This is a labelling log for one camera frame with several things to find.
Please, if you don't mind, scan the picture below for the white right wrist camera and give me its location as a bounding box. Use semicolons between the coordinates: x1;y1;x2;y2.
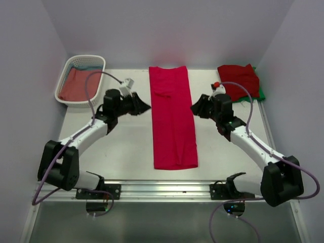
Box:
208;82;226;100

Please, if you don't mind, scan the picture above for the dark red folded shirt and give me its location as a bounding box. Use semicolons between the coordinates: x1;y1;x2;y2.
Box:
217;64;262;102

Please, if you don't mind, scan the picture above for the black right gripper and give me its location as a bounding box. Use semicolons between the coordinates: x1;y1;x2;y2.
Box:
190;94;221;122

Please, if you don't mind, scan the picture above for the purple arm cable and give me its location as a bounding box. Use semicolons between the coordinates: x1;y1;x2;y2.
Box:
31;71;125;218
208;81;320;243

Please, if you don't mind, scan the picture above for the salmon pink folded shirt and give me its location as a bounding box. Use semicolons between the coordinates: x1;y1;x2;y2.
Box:
58;68;101;102

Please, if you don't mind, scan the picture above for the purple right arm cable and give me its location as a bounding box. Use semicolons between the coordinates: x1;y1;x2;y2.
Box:
208;81;320;243

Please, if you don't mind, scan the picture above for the aluminium mounting rail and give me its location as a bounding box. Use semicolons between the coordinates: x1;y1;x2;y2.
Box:
32;180;266;203

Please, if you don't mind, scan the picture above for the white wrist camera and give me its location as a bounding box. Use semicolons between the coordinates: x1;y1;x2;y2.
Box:
208;82;226;100
119;78;134;97

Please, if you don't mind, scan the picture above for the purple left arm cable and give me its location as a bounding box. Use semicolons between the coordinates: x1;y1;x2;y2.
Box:
31;71;125;218

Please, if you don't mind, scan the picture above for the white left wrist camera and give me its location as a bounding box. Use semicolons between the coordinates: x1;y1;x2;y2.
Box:
119;78;134;97

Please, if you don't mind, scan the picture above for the crimson red t-shirt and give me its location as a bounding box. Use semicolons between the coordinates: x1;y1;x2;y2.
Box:
149;66;198;170

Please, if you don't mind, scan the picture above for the white perforated plastic basket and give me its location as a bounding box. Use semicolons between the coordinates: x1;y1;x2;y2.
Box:
55;55;106;108

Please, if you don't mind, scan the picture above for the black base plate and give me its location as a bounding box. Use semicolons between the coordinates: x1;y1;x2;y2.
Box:
75;184;122;200
209;181;255;200

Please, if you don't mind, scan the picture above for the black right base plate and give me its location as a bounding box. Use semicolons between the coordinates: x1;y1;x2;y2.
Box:
209;181;255;200

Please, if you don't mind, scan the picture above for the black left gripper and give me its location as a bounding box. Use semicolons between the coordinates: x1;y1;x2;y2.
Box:
114;91;151;117

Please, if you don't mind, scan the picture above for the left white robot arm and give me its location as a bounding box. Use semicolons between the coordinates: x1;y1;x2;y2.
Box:
37;89;151;199

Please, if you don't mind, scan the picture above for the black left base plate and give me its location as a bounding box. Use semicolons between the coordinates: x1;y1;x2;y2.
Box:
75;184;122;200

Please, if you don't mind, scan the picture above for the green folded shirt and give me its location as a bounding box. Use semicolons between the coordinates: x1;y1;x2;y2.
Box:
232;64;265;102

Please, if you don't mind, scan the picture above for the light blue folded shirt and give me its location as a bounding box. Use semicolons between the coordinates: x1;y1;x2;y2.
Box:
69;62;104;71

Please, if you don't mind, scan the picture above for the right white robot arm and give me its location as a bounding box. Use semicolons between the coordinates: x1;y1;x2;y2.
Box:
190;94;304;207

